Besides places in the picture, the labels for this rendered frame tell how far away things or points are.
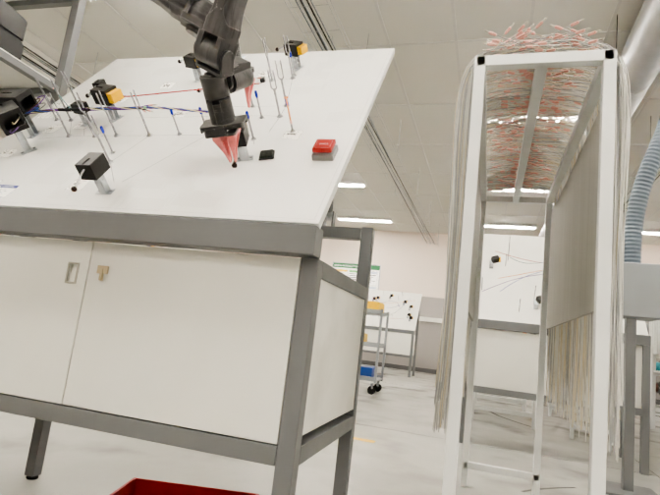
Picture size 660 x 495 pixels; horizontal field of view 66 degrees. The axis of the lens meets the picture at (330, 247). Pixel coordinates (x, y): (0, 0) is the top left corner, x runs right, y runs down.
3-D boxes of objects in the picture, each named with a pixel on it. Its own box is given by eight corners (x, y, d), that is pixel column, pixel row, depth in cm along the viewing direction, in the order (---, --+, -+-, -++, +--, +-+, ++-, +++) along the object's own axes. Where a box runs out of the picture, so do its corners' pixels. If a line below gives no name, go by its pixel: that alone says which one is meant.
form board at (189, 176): (-82, 205, 143) (-85, 199, 141) (118, 63, 216) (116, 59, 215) (319, 230, 110) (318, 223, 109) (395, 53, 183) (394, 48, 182)
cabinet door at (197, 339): (275, 445, 105) (300, 257, 111) (59, 405, 120) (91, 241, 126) (279, 443, 107) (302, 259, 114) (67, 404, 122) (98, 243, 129)
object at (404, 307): (410, 377, 952) (417, 290, 979) (349, 368, 988) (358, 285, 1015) (414, 375, 1020) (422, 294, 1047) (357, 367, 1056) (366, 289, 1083)
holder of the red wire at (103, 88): (101, 112, 172) (86, 82, 165) (129, 116, 166) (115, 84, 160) (89, 119, 169) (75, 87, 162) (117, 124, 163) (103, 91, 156)
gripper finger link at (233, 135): (219, 158, 126) (209, 121, 121) (247, 154, 125) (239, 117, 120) (213, 169, 120) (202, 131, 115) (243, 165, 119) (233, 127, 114)
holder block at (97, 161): (77, 212, 125) (57, 179, 119) (104, 185, 134) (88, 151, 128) (92, 213, 124) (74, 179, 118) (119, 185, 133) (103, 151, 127)
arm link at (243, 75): (192, 38, 107) (222, 53, 104) (231, 27, 115) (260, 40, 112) (193, 91, 115) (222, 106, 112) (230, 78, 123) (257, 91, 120)
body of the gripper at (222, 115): (207, 127, 121) (198, 96, 118) (248, 122, 120) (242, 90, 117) (200, 136, 116) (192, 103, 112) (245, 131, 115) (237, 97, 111)
